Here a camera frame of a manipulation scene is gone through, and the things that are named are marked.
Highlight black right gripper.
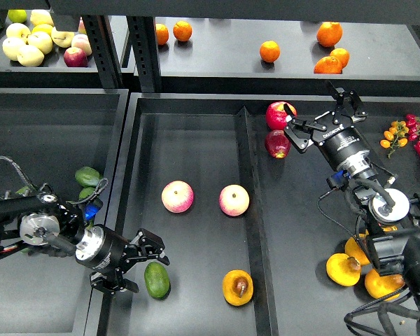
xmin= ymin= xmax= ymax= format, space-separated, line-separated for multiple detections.
xmin=283 ymin=80 xmax=370 ymax=172

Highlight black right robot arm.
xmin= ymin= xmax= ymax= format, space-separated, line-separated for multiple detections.
xmin=284 ymin=81 xmax=420 ymax=335

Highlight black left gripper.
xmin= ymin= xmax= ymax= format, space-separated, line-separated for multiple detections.
xmin=75 ymin=225 xmax=170 ymax=295

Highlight bright red apple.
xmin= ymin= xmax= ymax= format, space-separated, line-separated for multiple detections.
xmin=265 ymin=101 xmax=298 ymax=130

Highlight pale yellow apple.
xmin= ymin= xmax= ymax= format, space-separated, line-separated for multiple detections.
xmin=27 ymin=31 xmax=53 ymax=55
xmin=51 ymin=27 xmax=75 ymax=48
xmin=2 ymin=37 xmax=26 ymax=62
xmin=6 ymin=22 xmax=31 ymax=41
xmin=17 ymin=45 xmax=45 ymax=67

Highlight pink apple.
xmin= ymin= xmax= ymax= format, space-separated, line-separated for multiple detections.
xmin=161 ymin=181 xmax=194 ymax=214
xmin=219 ymin=184 xmax=250 ymax=217

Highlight dark red apple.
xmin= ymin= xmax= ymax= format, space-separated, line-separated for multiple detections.
xmin=265 ymin=130 xmax=291 ymax=159

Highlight black shelf post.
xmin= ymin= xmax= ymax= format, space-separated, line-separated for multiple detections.
xmin=126 ymin=16 xmax=162 ymax=93
xmin=81 ymin=15 xmax=123 ymax=89

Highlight pink peach on shelf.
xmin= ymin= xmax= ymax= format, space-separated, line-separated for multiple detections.
xmin=71 ymin=34 xmax=92 ymax=56

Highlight green avocado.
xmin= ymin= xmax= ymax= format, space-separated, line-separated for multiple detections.
xmin=74 ymin=166 xmax=102 ymax=187
xmin=143 ymin=262 xmax=170 ymax=299
xmin=78 ymin=187 xmax=95 ymax=200

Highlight yellow pear in tray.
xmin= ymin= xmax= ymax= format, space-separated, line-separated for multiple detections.
xmin=344 ymin=237 xmax=370 ymax=266
xmin=365 ymin=269 xmax=405 ymax=299
xmin=325 ymin=253 xmax=361 ymax=287

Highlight pink apple left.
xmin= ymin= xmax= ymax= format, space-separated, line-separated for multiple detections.
xmin=161 ymin=181 xmax=194 ymax=214

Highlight pink apple right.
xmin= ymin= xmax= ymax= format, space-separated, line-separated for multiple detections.
xmin=219 ymin=184 xmax=250 ymax=217

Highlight green lime on shelf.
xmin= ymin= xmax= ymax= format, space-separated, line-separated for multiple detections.
xmin=8 ymin=9 xmax=27 ymax=23

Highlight black tray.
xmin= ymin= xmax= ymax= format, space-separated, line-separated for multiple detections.
xmin=0 ymin=89 xmax=129 ymax=335
xmin=83 ymin=92 xmax=420 ymax=336

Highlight green avocado in tray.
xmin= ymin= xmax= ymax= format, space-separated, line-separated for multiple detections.
xmin=74 ymin=166 xmax=102 ymax=187
xmin=78 ymin=187 xmax=95 ymax=200

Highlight black centre tray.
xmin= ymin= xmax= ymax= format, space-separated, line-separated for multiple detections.
xmin=83 ymin=92 xmax=420 ymax=336

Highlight black tray divider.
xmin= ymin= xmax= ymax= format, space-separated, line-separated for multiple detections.
xmin=234 ymin=107 xmax=279 ymax=335

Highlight orange cherry tomato bunch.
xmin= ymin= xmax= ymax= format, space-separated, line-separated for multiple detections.
xmin=379 ymin=120 xmax=409 ymax=158

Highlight orange on shelf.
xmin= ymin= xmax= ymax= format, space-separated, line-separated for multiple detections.
xmin=330 ymin=48 xmax=350 ymax=69
xmin=155 ymin=23 xmax=169 ymax=46
xmin=173 ymin=20 xmax=193 ymax=42
xmin=316 ymin=22 xmax=343 ymax=48
xmin=259 ymin=41 xmax=281 ymax=63
xmin=314 ymin=56 xmax=343 ymax=74

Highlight red cherry tomato bunch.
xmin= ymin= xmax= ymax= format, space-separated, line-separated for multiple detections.
xmin=405 ymin=113 xmax=420 ymax=141

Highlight black left tray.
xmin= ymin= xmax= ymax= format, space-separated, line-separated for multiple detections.
xmin=0 ymin=89 xmax=129 ymax=335

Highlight red apple on shelf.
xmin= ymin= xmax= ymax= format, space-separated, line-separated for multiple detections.
xmin=64 ymin=47 xmax=88 ymax=67

